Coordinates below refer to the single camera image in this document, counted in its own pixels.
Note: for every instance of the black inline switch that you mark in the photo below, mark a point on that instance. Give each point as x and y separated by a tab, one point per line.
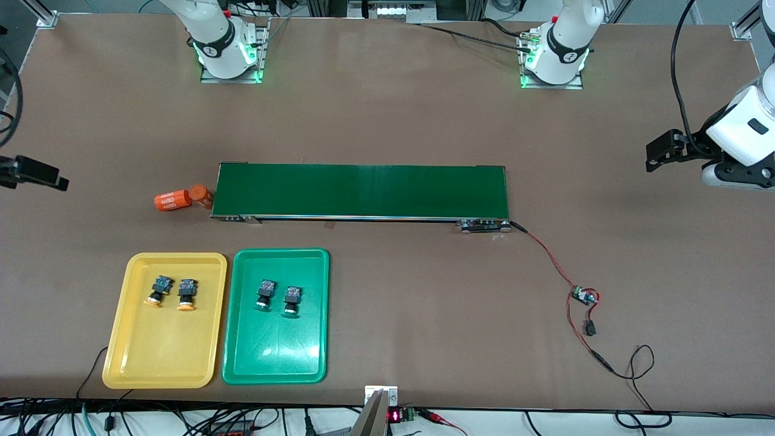
590	329

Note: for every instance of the green conveyor belt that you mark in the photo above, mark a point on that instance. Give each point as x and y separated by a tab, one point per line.
363	191

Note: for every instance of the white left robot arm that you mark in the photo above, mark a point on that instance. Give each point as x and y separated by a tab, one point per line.
563	42

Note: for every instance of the yellow mushroom push button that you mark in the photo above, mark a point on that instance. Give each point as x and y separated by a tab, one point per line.
154	301
186	306

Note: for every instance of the red LED display module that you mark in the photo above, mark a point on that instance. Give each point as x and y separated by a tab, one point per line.
396	416

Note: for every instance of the red probe lead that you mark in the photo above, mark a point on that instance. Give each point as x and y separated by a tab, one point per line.
436	416

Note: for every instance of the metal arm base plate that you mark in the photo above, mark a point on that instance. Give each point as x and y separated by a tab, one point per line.
545	85
264	48

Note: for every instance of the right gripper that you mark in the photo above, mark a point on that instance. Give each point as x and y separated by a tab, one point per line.
30	171

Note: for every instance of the red black power lead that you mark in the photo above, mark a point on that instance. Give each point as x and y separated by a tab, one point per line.
599	360

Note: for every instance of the aluminium frame post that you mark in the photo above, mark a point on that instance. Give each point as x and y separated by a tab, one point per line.
616	11
745	24
47	15

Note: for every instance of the black red power strip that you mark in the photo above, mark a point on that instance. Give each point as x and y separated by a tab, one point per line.
230	430

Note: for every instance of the silver camera mount bracket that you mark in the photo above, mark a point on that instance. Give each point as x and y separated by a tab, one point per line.
370	392

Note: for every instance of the green mushroom push button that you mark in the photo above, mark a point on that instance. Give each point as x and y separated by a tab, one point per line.
263	304
290	310

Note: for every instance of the small black controller board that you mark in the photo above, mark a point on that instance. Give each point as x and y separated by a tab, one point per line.
584	297

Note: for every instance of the yellow plastic tray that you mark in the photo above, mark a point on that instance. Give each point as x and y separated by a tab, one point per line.
163	345

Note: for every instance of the grey camera pole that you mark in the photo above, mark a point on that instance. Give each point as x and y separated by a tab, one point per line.
369	421

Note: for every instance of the orange printed cylinder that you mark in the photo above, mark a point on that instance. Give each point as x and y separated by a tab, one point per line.
173	200
201	195

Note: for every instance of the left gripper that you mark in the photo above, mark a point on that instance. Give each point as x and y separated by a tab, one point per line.
694	147

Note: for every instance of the green plastic tray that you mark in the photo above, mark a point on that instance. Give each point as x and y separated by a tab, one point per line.
275	351

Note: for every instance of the grey electronics unit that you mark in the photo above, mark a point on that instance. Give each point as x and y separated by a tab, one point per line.
393	11

